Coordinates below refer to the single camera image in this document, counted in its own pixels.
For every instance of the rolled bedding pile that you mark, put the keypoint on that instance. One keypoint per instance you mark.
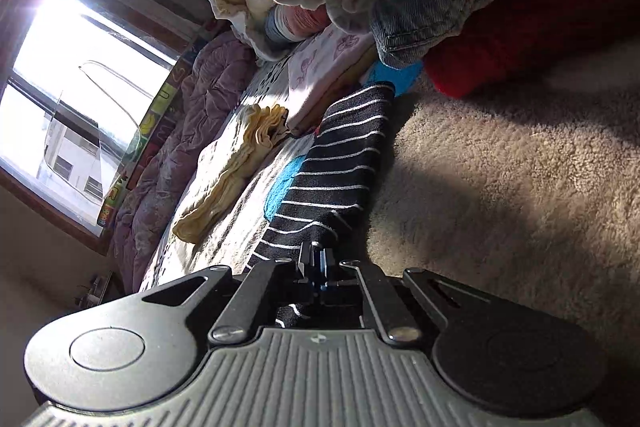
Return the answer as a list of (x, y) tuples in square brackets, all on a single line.
[(269, 28)]

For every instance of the folded cream quilted blanket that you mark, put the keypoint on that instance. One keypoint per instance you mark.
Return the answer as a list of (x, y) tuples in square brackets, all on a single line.
[(234, 161)]

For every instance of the Mickey Mouse fleece blanket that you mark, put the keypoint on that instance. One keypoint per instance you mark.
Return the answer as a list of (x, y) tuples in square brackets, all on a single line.
[(529, 190)]

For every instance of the purple crumpled comforter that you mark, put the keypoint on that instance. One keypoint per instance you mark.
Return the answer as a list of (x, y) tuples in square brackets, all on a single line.
[(220, 74)]

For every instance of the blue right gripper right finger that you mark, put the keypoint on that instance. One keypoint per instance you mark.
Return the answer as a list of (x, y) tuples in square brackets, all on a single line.
[(325, 266)]

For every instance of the window with frame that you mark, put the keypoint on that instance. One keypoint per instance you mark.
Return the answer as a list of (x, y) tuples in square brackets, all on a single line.
[(77, 89)]

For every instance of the navy white striped shirt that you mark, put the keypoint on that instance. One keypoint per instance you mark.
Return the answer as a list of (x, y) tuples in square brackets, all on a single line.
[(329, 194)]

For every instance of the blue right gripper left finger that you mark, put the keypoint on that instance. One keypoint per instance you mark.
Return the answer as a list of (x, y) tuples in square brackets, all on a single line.
[(305, 262)]

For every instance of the colourful alphabet foam mat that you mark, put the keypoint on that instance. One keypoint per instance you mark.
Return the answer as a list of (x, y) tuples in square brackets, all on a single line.
[(157, 124)]

